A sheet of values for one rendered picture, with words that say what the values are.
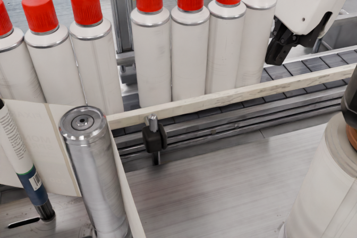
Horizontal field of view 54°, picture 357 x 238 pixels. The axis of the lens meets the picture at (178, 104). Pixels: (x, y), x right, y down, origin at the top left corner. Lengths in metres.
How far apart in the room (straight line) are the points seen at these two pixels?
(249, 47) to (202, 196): 0.22
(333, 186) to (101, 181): 0.19
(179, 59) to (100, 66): 0.11
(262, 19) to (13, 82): 0.33
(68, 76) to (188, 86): 0.17
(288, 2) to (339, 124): 0.28
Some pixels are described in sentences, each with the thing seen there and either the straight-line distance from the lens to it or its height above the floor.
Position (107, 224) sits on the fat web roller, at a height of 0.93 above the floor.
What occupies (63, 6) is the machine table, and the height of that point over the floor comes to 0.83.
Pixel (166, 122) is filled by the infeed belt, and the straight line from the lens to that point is 0.54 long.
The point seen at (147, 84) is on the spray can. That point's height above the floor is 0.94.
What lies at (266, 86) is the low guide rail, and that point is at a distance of 0.56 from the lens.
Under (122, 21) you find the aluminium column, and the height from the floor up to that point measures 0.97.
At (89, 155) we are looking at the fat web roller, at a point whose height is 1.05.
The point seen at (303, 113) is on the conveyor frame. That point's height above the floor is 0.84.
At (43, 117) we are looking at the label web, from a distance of 0.34.
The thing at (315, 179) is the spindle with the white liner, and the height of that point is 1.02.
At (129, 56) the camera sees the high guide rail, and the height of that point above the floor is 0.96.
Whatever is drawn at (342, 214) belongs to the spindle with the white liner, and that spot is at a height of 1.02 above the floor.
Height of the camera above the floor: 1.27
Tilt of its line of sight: 43 degrees down
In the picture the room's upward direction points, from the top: straight up
